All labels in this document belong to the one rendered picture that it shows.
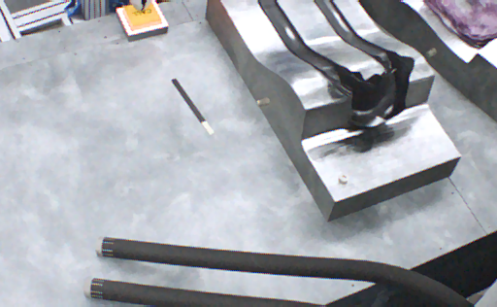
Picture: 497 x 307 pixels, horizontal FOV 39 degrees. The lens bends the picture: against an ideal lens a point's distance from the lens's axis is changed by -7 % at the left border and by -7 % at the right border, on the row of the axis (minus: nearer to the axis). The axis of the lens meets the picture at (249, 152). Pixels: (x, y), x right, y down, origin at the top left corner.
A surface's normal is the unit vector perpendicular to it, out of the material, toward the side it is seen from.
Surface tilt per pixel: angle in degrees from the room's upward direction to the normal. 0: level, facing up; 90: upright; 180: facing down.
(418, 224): 0
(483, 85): 90
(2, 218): 0
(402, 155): 0
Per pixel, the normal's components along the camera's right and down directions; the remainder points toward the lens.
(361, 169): 0.13, -0.61
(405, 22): -0.73, 0.48
